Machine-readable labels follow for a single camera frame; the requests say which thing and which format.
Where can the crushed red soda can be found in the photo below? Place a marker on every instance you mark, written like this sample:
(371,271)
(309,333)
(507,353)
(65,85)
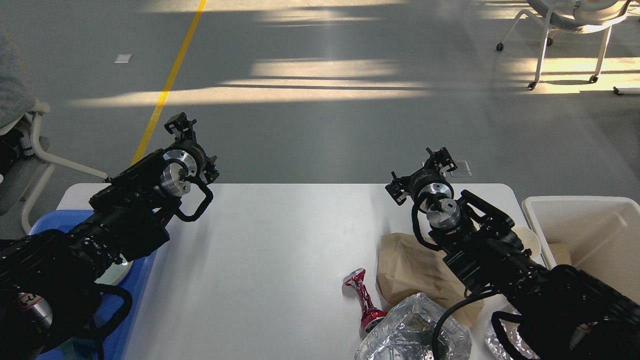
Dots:
(371,315)

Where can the white paper cup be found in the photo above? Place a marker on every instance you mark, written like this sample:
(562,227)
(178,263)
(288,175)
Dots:
(529,240)

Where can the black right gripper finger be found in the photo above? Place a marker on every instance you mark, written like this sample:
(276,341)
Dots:
(439,161)
(399,188)

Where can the dark green mug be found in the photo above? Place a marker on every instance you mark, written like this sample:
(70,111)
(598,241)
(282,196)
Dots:
(79,349)

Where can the blue plastic tray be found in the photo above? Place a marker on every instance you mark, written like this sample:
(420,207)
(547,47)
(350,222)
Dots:
(114,346)

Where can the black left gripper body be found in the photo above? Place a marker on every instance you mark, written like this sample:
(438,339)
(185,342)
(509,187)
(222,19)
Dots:
(186,154)

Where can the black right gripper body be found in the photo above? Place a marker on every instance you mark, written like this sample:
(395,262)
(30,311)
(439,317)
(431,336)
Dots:
(427,181)

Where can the brown paper bag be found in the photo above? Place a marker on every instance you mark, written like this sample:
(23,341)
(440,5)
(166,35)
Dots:
(406,268)

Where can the white chair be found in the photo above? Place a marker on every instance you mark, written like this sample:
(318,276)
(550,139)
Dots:
(26,163)
(571,17)

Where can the white chair top right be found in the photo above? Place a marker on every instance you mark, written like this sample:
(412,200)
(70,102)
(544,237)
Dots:
(571,17)

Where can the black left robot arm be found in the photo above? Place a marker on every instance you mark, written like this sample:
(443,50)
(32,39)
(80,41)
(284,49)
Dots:
(49,280)

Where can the light green plate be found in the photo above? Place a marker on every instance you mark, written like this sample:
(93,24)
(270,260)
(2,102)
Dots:
(115,273)

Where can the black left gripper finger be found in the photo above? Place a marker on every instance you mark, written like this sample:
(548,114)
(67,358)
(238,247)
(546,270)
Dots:
(181,127)
(209,170)

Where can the crumpled aluminium foil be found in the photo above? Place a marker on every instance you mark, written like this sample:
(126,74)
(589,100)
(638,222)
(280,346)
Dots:
(406,333)

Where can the white chair left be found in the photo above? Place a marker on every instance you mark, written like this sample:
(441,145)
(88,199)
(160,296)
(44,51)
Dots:
(26,163)

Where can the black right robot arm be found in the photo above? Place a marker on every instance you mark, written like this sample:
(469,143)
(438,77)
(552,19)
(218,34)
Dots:
(563,313)

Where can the right floor outlet plate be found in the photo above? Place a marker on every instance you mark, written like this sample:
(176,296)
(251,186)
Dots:
(462,170)

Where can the white plastic bin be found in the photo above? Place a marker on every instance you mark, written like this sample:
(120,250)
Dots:
(601,235)

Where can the small foil piece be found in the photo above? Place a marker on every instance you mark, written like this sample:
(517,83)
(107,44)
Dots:
(503,339)

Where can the cardboard piece in bin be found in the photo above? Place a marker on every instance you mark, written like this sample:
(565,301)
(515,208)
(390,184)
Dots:
(560,253)

